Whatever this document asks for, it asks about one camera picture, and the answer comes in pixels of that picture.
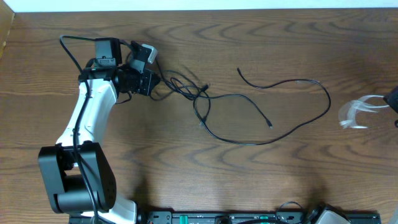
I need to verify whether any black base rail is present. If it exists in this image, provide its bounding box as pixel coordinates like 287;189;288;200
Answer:
68;201;382;224

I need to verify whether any short black cable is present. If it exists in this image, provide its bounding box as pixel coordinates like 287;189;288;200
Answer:
150;58;274;129

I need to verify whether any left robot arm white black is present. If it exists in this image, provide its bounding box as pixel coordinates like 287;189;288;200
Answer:
38;37;160;223

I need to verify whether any long black cable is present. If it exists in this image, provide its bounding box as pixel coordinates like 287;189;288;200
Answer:
193;67;331;146

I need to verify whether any white usb cable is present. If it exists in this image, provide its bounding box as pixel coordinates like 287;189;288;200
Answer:
338;95;389;129

